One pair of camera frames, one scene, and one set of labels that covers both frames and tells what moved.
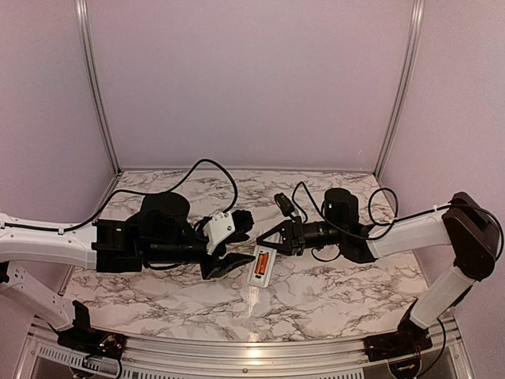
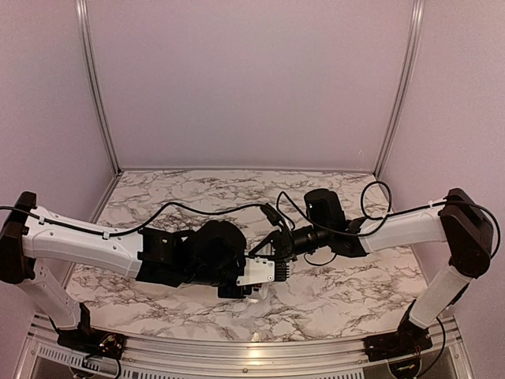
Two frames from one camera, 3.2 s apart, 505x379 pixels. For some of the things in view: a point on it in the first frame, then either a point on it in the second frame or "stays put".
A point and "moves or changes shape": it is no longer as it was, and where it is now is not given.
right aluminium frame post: [409, 76] stays put
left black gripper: [224, 266] -> [235, 294]
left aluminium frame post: [94, 84] stays put
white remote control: [260, 269] moves or changes shape
